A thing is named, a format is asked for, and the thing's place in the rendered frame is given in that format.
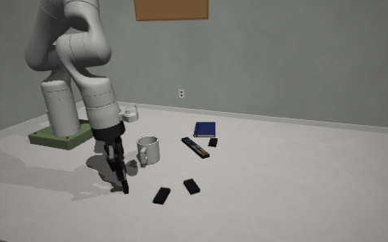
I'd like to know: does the dark blue book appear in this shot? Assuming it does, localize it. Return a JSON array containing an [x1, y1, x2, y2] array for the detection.
[[194, 122, 215, 137]]

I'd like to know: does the black domino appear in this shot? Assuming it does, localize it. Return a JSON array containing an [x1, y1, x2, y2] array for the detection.
[[188, 142, 201, 152], [195, 148, 210, 159], [153, 187, 170, 204], [182, 137, 194, 146], [209, 138, 218, 147], [121, 179, 129, 195], [183, 179, 200, 195]]

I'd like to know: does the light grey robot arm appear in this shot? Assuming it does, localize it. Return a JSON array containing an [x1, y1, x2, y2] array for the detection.
[[25, 0, 138, 137]]

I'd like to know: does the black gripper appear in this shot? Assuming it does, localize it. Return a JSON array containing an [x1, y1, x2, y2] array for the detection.
[[91, 121, 127, 182]]

